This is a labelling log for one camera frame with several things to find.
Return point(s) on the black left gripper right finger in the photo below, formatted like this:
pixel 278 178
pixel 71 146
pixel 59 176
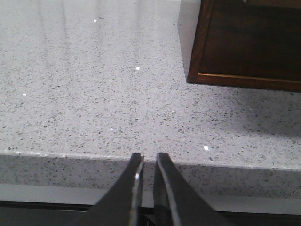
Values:
pixel 175 202

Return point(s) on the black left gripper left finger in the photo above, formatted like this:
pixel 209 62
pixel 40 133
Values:
pixel 121 205

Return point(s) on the black built-in oven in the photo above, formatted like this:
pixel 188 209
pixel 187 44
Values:
pixel 58 214

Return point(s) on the dark wooden drawer cabinet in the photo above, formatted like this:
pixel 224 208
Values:
pixel 248 43

